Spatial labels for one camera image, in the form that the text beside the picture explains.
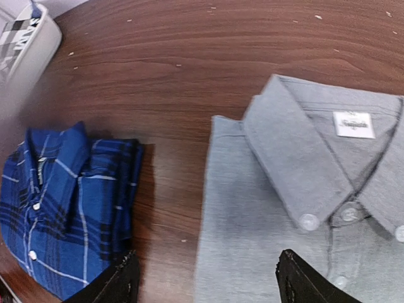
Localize blue plaid long sleeve shirt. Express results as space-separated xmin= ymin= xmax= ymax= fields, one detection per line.
xmin=1 ymin=122 xmax=144 ymax=300

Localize black white checked shirt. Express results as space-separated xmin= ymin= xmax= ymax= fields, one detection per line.
xmin=1 ymin=18 xmax=40 ymax=83

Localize folded grey shirt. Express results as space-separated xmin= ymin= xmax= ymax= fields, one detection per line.
xmin=194 ymin=74 xmax=403 ymax=302

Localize white plastic laundry basket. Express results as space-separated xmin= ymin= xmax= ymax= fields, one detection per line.
xmin=0 ymin=0 xmax=62 ymax=92

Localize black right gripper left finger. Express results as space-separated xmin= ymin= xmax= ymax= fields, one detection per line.
xmin=64 ymin=251 xmax=140 ymax=303

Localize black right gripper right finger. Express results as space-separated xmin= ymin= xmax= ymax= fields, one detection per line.
xmin=275 ymin=249 xmax=360 ymax=303

